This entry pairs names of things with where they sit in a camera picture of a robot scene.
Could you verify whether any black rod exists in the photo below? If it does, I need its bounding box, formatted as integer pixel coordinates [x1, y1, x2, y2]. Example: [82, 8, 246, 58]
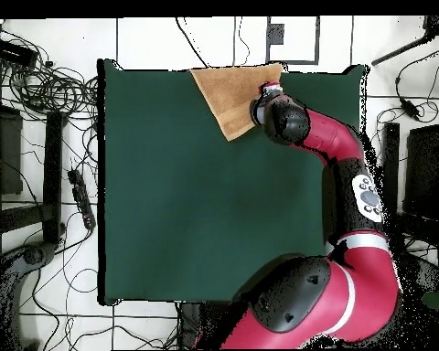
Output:
[370, 16, 439, 67]

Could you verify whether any dark flat panel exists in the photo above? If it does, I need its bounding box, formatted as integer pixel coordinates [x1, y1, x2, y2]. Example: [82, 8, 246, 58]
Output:
[402, 123, 439, 220]
[0, 101, 24, 197]

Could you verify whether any black electronics box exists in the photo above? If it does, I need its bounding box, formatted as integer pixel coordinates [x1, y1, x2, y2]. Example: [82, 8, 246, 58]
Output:
[0, 37, 39, 69]

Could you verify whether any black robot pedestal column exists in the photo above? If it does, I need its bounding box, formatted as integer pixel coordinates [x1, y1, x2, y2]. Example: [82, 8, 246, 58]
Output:
[176, 302, 228, 350]

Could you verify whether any dark green table cloth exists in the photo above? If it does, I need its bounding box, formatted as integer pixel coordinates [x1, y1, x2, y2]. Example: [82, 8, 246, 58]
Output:
[96, 58, 369, 306]

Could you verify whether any black power adapter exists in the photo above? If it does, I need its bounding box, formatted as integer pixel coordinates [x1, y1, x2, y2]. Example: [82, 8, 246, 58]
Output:
[400, 99, 422, 121]

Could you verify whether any small grey square plate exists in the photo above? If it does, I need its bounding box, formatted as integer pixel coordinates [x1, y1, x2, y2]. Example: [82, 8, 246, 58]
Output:
[265, 23, 285, 46]

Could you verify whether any black L-shaped stand foot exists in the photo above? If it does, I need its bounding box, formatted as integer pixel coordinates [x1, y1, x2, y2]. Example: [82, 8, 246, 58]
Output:
[0, 111, 64, 245]
[381, 122, 439, 251]

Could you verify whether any tangled black cable bundle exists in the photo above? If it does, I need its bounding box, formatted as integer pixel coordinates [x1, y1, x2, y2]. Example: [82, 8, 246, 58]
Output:
[0, 21, 99, 122]

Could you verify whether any tan terry towel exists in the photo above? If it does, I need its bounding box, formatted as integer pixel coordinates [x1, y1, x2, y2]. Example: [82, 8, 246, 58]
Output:
[189, 62, 284, 143]

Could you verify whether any black power strip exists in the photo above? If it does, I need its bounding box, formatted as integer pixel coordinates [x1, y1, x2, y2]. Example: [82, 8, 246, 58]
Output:
[67, 168, 97, 231]

